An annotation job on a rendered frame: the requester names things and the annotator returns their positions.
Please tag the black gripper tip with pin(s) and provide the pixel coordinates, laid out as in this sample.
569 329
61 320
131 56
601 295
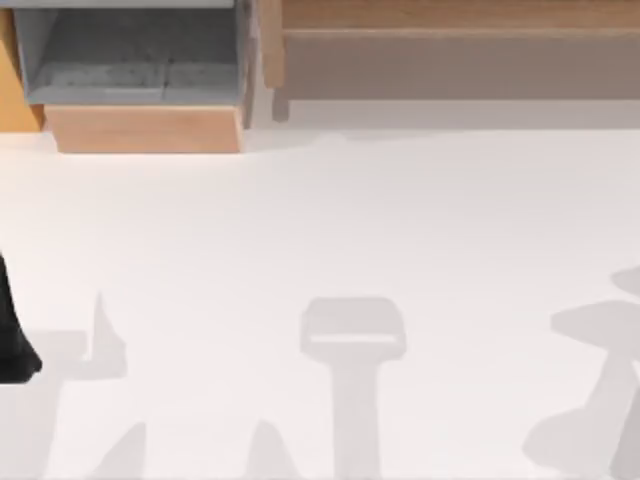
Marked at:
11 345

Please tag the pale wooden drawer front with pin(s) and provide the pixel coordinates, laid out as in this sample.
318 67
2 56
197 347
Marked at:
145 129

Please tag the wooden cupboard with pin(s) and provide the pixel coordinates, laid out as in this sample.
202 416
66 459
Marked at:
14 95

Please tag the wooden open shelf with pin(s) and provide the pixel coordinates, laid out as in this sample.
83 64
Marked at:
450 50

